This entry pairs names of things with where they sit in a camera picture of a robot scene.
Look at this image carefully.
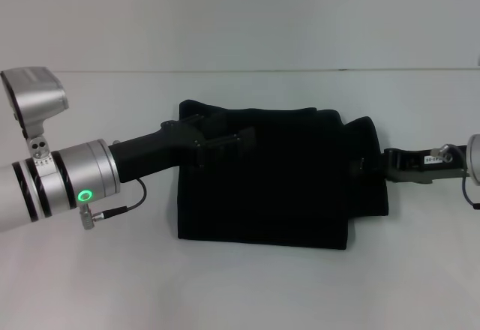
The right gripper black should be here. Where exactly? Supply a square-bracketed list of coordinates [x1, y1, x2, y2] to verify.
[350, 142, 472, 187]

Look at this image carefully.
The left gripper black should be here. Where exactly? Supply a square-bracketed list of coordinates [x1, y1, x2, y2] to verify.
[108, 112, 258, 185]

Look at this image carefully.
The black shirt with FREE print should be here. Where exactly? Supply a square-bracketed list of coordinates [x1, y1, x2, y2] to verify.
[175, 99, 391, 252]

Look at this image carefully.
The right arm cable silver plug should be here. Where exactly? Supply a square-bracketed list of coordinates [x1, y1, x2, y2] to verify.
[430, 142, 480, 210]

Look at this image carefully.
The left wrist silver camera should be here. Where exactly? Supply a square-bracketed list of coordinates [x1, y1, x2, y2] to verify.
[0, 66, 71, 140]

